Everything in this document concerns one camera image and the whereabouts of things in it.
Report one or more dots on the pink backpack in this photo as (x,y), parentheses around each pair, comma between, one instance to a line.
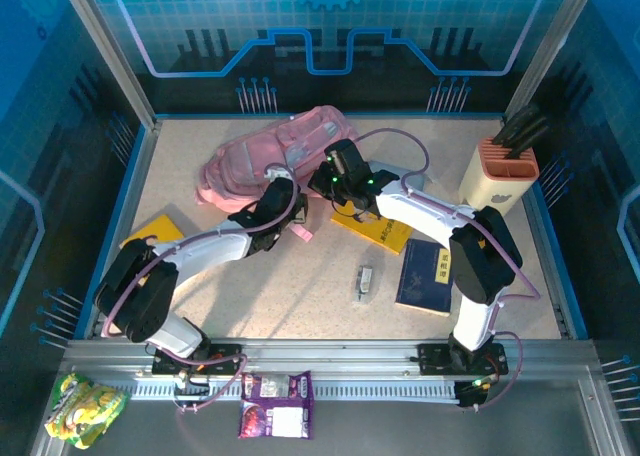
(250,161)

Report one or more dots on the small white grey item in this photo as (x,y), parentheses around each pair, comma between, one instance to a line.
(364,278)

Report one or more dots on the clear plastic case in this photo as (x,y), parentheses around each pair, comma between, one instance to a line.
(364,282)

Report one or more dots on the yellow book boy holding box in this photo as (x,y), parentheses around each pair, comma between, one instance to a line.
(160,228)

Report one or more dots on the dark blue book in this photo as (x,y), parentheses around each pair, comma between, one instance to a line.
(420,281)

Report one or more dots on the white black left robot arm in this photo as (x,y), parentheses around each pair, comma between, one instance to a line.
(210,248)

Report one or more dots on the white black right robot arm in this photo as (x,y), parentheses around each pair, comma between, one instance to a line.
(425,211)

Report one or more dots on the purple snack bag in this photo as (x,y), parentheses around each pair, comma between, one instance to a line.
(277,406)

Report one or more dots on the green yellow snack bag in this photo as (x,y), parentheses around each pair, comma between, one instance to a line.
(85,411)

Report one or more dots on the beige knife block orange top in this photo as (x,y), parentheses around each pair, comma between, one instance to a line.
(490,186)

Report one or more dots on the small black connector module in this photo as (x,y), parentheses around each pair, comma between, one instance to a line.
(192,385)

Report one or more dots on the black control board with LEDs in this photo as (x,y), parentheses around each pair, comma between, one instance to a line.
(470,396)

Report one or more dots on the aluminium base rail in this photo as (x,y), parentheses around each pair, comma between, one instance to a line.
(325,358)

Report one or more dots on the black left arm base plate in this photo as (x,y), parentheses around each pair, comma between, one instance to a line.
(227,352)

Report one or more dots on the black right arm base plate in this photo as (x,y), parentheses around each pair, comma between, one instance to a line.
(432,356)

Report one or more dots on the aluminium frame post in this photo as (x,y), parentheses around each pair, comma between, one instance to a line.
(107,61)
(545,61)

